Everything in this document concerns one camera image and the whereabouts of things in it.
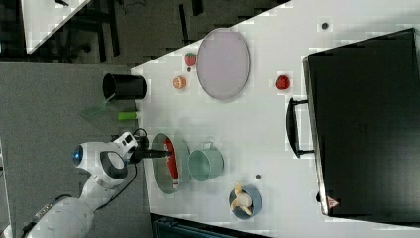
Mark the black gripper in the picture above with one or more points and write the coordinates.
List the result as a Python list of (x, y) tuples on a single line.
[(141, 150)]

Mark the red ketchup bottle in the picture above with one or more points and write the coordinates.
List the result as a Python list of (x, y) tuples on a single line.
[(171, 163)]

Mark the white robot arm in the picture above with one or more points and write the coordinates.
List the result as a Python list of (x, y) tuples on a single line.
[(107, 164)]

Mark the green oval strainer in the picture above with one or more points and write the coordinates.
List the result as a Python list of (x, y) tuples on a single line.
[(161, 171)]

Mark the green metal mug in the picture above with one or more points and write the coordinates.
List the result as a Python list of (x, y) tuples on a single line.
[(206, 162)]

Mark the black round cup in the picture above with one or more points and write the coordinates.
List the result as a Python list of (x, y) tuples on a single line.
[(124, 87)]

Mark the green plastic scoop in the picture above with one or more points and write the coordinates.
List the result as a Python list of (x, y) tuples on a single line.
[(91, 111)]

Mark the toy orange half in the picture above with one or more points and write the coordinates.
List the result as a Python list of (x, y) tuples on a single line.
[(179, 82)]

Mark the red toy strawberry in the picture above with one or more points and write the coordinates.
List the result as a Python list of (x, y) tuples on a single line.
[(190, 59)]

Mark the peeled toy banana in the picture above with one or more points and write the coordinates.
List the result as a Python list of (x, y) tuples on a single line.
[(242, 200)]

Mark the blue bowl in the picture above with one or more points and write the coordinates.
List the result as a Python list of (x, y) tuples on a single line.
[(256, 203)]

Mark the grey round plate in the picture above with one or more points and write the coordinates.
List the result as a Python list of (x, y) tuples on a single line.
[(223, 64)]

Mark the small red toy tomato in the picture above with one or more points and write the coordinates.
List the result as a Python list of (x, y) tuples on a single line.
[(283, 82)]

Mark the silver toaster oven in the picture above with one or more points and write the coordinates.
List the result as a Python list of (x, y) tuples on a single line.
[(364, 110)]

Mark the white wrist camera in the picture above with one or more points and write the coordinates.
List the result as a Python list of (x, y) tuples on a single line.
[(126, 144)]

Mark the blue table frame rail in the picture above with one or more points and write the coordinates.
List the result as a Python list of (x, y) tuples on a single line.
[(169, 227)]

